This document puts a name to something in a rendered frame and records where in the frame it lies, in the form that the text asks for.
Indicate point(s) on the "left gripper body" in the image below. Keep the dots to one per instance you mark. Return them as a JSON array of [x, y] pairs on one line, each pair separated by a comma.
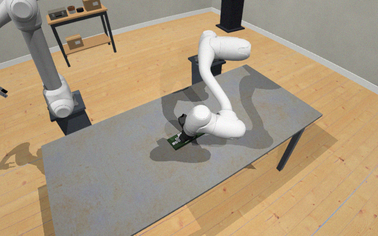
[[185, 135]]

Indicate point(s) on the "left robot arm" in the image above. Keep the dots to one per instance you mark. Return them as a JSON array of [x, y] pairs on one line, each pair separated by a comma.
[[200, 119]]

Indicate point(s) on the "green keyboard base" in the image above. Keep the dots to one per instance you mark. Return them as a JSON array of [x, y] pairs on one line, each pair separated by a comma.
[[176, 143]]

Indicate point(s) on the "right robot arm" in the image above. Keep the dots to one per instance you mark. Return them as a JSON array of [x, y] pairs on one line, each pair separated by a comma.
[[26, 17]]

